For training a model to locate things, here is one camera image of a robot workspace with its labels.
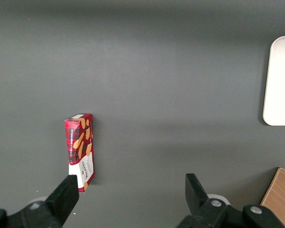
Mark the cream rectangular plastic tray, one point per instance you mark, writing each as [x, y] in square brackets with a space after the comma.
[281, 80]

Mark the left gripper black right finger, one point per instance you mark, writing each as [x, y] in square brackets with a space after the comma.
[197, 194]

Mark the red tartan shortbread box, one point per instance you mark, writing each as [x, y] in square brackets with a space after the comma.
[79, 145]

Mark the wooden two-drawer cabinet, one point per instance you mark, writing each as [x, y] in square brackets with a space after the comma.
[280, 199]

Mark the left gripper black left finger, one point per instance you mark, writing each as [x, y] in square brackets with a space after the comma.
[61, 199]

